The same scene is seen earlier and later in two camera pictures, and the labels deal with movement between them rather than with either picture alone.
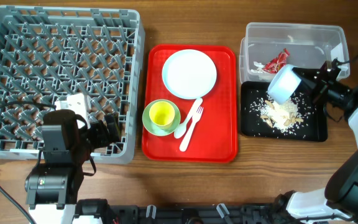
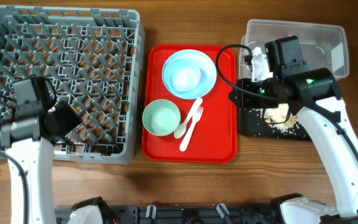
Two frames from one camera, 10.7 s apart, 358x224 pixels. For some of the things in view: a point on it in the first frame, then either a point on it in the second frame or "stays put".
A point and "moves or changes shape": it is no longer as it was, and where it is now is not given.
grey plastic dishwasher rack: x=32 y=56 stays put
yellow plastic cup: x=161 y=114 moves or changes shape
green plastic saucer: x=156 y=130 stays put
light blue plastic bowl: x=283 y=84 moves or changes shape
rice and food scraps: x=283 y=117 stays put
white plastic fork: x=196 y=119 stays put
